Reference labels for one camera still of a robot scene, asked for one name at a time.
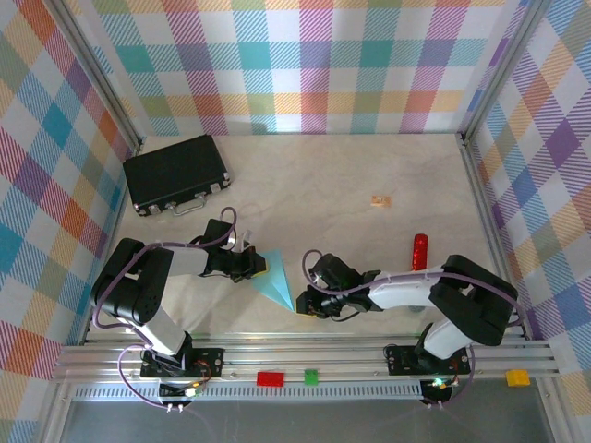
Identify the aluminium mounting rail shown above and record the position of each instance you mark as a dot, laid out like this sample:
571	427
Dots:
323	357

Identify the black controller board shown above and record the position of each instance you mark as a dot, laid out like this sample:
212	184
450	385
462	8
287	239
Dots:
175	391
438	390

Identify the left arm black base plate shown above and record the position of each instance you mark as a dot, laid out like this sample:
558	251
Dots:
212	360

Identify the red toy brick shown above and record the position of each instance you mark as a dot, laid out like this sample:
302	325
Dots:
270	378

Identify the green toy brick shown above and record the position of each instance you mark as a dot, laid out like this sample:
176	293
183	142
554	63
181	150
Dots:
311	376

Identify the yellow toy brick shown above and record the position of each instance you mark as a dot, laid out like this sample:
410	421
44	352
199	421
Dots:
517	378

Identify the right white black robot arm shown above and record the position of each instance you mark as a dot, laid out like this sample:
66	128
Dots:
475	304

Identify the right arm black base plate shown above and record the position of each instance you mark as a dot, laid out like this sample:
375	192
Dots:
399	360

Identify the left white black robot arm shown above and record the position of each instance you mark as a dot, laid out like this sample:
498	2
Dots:
134	290

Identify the red microphone with silver head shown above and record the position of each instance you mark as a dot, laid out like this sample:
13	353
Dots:
420	249

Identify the aluminium side rail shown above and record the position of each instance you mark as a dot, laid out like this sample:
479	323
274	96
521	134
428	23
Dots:
487	231

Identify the light blue cloth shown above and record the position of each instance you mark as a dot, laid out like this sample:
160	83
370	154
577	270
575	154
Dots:
274	281

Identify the aluminium frame post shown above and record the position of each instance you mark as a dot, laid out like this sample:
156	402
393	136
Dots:
501	69
98	69

